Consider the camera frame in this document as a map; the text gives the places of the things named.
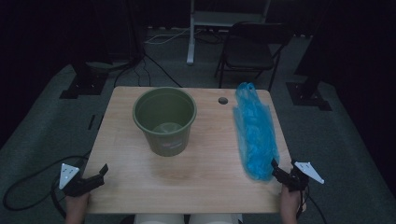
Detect person's leg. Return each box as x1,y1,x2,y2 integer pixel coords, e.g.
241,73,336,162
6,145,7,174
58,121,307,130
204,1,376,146
188,213,244,224
134,213,186,224

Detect black stand with base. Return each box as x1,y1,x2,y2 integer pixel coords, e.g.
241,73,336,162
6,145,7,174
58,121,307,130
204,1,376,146
58,0,145,100
285,0,333,112

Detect white metal desk frame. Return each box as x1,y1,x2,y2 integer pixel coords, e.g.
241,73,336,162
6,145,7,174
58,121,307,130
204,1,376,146
186,0,272,65

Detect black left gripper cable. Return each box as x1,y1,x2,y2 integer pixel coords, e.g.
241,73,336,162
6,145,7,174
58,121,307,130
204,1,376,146
2,154,92,219

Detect person's left hand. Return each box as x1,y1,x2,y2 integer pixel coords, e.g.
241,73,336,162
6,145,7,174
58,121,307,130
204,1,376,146
64,191,92,217

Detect person's right hand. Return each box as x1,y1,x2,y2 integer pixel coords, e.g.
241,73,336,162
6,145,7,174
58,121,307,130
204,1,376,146
279,184,308,217

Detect green plastic bucket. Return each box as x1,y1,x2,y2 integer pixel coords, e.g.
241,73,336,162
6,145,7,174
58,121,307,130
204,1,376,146
132,87,198,158

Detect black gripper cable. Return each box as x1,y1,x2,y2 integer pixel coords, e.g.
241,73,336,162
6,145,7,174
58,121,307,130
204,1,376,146
296,185,329,224
2,154,92,219

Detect blue plastic bag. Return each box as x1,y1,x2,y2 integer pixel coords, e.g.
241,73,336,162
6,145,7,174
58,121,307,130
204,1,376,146
233,81,280,182

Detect person's left leg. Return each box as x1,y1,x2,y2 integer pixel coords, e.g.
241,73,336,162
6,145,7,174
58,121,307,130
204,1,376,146
134,213,186,224

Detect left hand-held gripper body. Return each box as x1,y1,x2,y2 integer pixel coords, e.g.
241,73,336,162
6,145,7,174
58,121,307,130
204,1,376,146
58,162,94,198

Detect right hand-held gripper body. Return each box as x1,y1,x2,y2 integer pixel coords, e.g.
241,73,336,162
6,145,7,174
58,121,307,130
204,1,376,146
281,159,325,192

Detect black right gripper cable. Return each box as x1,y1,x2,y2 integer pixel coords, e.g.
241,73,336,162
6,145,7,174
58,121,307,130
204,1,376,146
296,185,329,224

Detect black folding chair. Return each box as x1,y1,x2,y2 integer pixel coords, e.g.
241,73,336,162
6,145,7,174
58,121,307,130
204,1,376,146
213,21,294,92

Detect white floor cable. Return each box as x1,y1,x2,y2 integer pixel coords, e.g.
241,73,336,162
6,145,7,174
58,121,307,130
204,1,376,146
144,26,204,46

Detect black floor cables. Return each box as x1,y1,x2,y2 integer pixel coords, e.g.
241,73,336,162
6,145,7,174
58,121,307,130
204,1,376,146
113,51,184,89

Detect person's right leg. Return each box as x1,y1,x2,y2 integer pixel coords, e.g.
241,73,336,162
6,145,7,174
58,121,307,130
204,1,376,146
188,213,244,224

